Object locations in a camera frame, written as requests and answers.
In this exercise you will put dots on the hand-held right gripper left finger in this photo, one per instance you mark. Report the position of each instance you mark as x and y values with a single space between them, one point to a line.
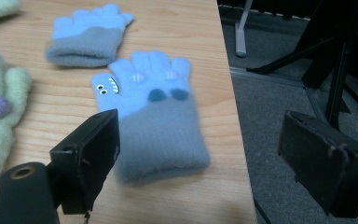
84 161

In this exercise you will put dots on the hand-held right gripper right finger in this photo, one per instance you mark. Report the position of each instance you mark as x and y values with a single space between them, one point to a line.
326 168

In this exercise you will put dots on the blue glove with monster face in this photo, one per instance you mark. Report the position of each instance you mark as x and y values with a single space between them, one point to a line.
161 124

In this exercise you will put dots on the black tripod stand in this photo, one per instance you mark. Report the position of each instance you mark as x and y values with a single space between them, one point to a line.
335 62

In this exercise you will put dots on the blue grey knit glove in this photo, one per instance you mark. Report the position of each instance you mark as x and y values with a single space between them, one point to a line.
87 40

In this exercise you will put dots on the white metal stand leg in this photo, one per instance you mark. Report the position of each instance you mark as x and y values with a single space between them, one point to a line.
240 37

